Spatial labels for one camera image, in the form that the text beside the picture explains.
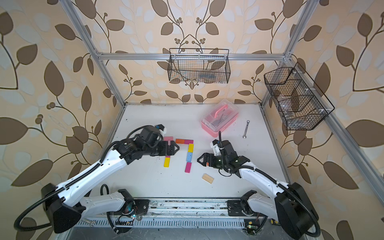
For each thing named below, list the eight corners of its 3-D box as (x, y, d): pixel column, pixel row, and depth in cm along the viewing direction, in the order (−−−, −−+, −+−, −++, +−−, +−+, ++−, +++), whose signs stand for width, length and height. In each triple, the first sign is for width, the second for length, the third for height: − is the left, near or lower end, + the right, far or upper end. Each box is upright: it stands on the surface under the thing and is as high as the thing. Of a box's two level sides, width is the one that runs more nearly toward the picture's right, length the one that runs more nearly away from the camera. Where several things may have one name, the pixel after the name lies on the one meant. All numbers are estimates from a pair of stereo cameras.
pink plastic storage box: (198, 126, 108) (198, 115, 98) (221, 108, 120) (223, 96, 110) (215, 139, 100) (216, 129, 91) (237, 118, 112) (241, 107, 103)
